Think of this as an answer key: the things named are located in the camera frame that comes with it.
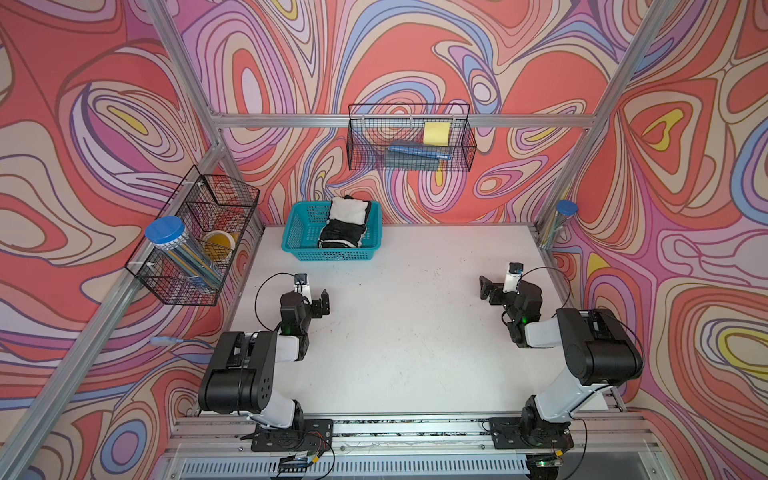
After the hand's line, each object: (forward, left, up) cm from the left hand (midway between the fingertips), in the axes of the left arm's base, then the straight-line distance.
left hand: (312, 291), depth 94 cm
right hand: (+3, -60, 0) cm, 60 cm away
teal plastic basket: (+33, +9, -2) cm, 34 cm away
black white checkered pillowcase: (+29, -8, +2) cm, 30 cm away
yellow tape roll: (-4, +17, +26) cm, 31 cm away
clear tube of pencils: (+26, -86, +11) cm, 90 cm away
